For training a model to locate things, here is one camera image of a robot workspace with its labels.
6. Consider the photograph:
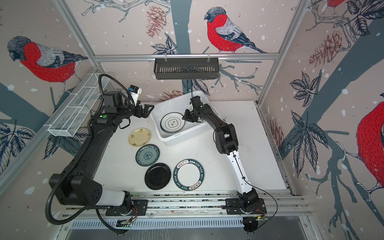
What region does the white plate thin green rim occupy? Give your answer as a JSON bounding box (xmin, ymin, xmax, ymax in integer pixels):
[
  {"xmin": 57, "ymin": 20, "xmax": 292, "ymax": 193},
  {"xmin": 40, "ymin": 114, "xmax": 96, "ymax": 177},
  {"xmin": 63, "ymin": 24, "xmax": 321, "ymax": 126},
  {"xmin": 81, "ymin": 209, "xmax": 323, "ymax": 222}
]
[{"xmin": 160, "ymin": 112, "xmax": 186, "ymax": 131}]

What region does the green rimmed white plate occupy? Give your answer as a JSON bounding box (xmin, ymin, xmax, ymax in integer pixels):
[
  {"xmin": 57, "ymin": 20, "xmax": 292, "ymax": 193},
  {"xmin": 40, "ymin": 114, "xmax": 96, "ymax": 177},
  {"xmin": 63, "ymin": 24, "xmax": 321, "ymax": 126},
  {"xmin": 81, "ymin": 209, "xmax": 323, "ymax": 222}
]
[{"xmin": 161, "ymin": 126, "xmax": 182, "ymax": 134}]

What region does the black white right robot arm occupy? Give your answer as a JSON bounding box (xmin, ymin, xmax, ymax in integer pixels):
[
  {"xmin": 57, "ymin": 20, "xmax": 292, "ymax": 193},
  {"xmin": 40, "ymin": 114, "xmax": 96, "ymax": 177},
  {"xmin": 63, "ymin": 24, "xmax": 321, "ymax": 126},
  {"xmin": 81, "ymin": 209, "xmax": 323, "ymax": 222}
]
[{"xmin": 183, "ymin": 96, "xmax": 259, "ymax": 213}]

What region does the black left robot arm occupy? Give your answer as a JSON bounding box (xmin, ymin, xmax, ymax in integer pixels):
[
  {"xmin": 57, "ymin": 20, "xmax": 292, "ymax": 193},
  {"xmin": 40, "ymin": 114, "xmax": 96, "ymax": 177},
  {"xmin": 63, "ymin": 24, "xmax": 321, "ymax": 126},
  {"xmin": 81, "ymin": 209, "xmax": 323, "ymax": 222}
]
[{"xmin": 46, "ymin": 91, "xmax": 154, "ymax": 209}]

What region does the white plastic bin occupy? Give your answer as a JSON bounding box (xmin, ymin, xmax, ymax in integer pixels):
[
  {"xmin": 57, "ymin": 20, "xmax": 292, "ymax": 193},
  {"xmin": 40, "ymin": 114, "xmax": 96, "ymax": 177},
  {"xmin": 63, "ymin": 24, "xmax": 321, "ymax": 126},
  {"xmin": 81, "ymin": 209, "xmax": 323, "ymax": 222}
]
[{"xmin": 150, "ymin": 91, "xmax": 220, "ymax": 147}]

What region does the yellow translucent plate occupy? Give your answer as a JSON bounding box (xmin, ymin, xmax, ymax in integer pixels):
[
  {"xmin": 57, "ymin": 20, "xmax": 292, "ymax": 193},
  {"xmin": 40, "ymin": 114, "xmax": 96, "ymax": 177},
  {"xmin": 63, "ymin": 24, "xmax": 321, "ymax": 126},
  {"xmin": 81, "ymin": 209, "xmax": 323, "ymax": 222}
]
[{"xmin": 128, "ymin": 128, "xmax": 152, "ymax": 147}]

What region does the teal patterned small plate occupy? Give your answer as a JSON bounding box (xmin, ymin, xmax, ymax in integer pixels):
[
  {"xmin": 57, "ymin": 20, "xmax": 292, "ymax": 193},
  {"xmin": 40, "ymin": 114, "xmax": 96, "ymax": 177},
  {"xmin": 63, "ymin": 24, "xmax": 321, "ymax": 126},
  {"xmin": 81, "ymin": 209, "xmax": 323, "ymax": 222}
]
[{"xmin": 135, "ymin": 144, "xmax": 160, "ymax": 167}]

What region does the large green rimmed plate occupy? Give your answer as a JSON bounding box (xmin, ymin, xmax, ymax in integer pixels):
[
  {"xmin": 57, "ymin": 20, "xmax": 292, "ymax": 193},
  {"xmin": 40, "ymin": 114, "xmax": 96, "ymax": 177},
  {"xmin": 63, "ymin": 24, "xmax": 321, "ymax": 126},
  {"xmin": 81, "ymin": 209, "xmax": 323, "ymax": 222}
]
[{"xmin": 173, "ymin": 159, "xmax": 205, "ymax": 191}]

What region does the black round plate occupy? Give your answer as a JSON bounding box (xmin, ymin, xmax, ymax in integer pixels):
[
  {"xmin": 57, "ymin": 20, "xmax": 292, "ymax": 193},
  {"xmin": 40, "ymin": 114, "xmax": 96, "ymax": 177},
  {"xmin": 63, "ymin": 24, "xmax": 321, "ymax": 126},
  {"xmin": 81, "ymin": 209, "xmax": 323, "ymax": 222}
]
[{"xmin": 145, "ymin": 163, "xmax": 171, "ymax": 191}]

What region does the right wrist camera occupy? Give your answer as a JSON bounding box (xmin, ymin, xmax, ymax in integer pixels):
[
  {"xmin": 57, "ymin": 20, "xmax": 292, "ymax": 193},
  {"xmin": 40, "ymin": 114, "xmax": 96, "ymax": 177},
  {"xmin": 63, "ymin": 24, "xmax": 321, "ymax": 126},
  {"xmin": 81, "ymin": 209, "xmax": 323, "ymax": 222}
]
[{"xmin": 190, "ymin": 96, "xmax": 204, "ymax": 110}]

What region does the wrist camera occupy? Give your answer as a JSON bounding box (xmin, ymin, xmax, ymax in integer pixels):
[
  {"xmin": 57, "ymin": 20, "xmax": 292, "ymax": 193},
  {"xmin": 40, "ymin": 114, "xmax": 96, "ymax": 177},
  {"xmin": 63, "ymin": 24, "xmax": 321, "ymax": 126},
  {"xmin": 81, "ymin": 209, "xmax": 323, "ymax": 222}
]
[
  {"xmin": 190, "ymin": 96, "xmax": 204, "ymax": 110},
  {"xmin": 128, "ymin": 85, "xmax": 142, "ymax": 105}
]

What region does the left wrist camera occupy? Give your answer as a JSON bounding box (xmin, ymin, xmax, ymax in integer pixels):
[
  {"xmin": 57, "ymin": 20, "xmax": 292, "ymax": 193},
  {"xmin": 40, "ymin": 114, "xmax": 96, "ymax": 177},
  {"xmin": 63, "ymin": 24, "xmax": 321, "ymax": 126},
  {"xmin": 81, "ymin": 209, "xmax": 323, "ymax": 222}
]
[{"xmin": 128, "ymin": 85, "xmax": 142, "ymax": 105}]

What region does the black hanging wire basket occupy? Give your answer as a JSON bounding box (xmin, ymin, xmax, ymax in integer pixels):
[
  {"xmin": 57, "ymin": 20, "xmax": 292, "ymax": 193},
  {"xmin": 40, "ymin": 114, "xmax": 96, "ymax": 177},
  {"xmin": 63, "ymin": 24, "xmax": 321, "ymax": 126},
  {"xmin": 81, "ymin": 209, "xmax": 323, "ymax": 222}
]
[{"xmin": 154, "ymin": 58, "xmax": 220, "ymax": 80}]

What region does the white mesh wall shelf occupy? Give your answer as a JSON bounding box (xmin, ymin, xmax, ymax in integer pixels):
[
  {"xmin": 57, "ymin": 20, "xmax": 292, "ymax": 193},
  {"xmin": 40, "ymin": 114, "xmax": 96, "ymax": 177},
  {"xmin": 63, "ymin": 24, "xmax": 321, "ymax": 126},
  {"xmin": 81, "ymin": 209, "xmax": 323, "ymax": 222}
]
[{"xmin": 48, "ymin": 73, "xmax": 101, "ymax": 137}]

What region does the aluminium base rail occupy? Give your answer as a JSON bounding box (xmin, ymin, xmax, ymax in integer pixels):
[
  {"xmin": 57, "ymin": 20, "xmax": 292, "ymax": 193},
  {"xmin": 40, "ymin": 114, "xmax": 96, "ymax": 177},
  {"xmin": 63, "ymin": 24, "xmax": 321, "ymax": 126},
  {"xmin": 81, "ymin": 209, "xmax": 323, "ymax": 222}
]
[{"xmin": 59, "ymin": 190, "xmax": 310, "ymax": 217}]

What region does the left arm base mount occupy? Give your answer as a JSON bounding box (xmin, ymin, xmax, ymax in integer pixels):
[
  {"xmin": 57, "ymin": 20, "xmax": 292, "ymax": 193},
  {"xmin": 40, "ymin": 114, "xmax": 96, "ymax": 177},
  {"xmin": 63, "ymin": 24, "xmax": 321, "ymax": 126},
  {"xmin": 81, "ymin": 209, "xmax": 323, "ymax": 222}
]
[{"xmin": 106, "ymin": 200, "xmax": 148, "ymax": 217}]

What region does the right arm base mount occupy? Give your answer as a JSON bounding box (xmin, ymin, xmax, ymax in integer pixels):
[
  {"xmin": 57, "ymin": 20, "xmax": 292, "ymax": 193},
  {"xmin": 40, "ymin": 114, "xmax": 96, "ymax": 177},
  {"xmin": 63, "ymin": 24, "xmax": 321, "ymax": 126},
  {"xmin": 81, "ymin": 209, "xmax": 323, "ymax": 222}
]
[{"xmin": 223, "ymin": 198, "xmax": 267, "ymax": 215}]

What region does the black corrugated cable conduit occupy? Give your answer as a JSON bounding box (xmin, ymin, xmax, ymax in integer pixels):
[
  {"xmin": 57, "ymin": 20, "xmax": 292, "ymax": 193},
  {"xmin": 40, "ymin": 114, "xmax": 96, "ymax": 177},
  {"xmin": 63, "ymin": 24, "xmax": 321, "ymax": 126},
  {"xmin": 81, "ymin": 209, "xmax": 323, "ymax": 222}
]
[{"xmin": 44, "ymin": 73, "xmax": 134, "ymax": 226}]

